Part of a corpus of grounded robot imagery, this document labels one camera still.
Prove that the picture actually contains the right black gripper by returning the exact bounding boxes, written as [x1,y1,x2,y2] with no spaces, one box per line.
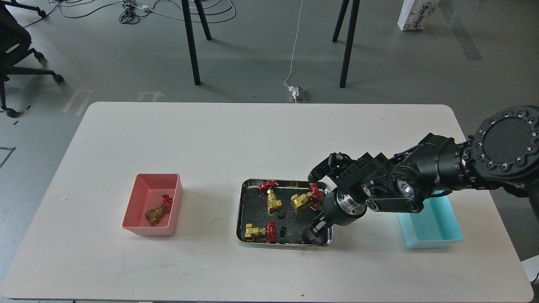
[302,189,367,245]

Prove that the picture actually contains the brass valve red handle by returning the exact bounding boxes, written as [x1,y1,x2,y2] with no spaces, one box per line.
[259,180,283,215]
[290,183,324,213]
[144,194,173,227]
[244,220,277,244]

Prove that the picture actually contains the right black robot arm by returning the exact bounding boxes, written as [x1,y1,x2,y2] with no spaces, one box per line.
[303,106,539,242]

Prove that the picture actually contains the black gear front centre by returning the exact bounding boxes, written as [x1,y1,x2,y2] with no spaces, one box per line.
[279,226,287,240]

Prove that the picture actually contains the blue plastic box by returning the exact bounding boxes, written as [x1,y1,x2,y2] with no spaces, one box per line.
[398,196,464,249]

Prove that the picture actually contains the pink plastic box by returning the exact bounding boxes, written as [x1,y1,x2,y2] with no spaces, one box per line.
[123,174,183,237]

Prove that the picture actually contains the white cardboard box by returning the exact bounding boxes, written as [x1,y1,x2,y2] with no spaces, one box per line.
[397,0,440,31]

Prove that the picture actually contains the steel metal tray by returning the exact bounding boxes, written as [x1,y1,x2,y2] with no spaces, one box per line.
[236,178,334,248]

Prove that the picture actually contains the white power adapter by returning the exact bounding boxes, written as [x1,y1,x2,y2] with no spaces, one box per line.
[288,85,310,104]

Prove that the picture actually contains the black table leg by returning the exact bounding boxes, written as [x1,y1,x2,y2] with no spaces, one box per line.
[339,0,360,88]
[332,0,350,43]
[181,0,201,85]
[194,0,212,41]

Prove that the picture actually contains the black table leg rear right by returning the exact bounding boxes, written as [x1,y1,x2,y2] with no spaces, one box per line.
[332,0,350,43]

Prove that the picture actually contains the black table leg rear left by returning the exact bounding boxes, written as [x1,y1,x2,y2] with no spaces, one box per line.
[194,0,212,41]

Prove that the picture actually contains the black office chair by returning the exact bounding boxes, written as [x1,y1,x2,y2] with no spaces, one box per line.
[0,3,64,118]

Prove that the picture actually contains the brass valve upright red handle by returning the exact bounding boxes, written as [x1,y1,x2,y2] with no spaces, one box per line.
[259,180,283,215]

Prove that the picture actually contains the brass valve front red handle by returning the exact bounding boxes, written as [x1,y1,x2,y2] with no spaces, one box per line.
[244,220,277,244]

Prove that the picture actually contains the white cable on floor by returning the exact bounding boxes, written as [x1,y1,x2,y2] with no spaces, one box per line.
[283,0,304,89]

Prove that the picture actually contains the cable bundle on floor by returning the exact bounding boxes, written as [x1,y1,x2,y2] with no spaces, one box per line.
[48,0,236,25]

